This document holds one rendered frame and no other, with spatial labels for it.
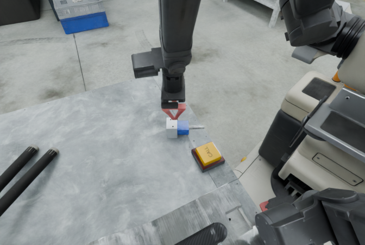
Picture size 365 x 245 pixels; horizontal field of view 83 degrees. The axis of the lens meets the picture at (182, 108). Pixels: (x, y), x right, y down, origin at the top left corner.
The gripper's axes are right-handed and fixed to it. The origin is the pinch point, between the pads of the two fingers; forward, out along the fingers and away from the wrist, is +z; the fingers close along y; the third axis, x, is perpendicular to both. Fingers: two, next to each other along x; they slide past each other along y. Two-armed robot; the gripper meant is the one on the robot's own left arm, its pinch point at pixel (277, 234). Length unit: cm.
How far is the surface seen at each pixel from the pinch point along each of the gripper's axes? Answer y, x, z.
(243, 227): -3.5, -7.5, -1.6
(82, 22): -306, -71, 76
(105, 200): -22.2, -39.2, 5.4
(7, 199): -27, -61, -1
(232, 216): -6.4, -8.9, -1.6
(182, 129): -36.4, -12.0, 1.0
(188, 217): -8.8, -19.4, -3.7
